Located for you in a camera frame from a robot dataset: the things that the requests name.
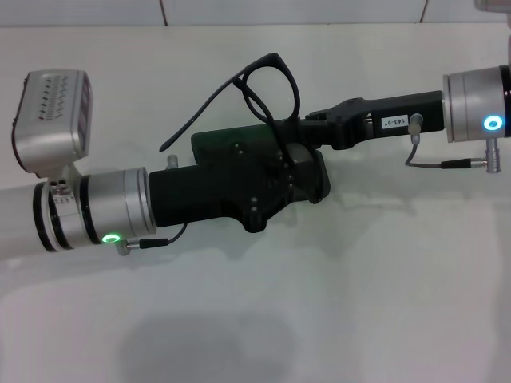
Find green glasses case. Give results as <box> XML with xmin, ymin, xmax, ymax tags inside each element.
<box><xmin>190</xmin><ymin>121</ymin><xmax>331</xmax><ymax>205</ymax></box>

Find left gripper plug with cable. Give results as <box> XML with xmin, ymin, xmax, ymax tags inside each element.
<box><xmin>115</xmin><ymin>154</ymin><xmax>190</xmax><ymax>258</ymax></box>

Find black glasses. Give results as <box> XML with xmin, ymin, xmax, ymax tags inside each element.
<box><xmin>158</xmin><ymin>51</ymin><xmax>303</xmax><ymax>161</ymax></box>

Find gripper plug with cable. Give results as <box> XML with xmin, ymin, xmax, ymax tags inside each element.
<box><xmin>115</xmin><ymin>154</ymin><xmax>190</xmax><ymax>258</ymax></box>
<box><xmin>403</xmin><ymin>113</ymin><xmax>501</xmax><ymax>174</ymax></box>

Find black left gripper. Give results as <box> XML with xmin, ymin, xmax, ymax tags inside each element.
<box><xmin>148</xmin><ymin>130</ymin><xmax>321</xmax><ymax>235</ymax></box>

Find right gripper plug with cable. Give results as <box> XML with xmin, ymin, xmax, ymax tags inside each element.
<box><xmin>403</xmin><ymin>113</ymin><xmax>501</xmax><ymax>174</ymax></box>

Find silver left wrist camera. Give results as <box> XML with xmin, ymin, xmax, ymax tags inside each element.
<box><xmin>14</xmin><ymin>70</ymin><xmax>94</xmax><ymax>179</ymax></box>

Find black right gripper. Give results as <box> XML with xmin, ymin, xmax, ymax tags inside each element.
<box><xmin>275</xmin><ymin>90</ymin><xmax>446</xmax><ymax>151</ymax></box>

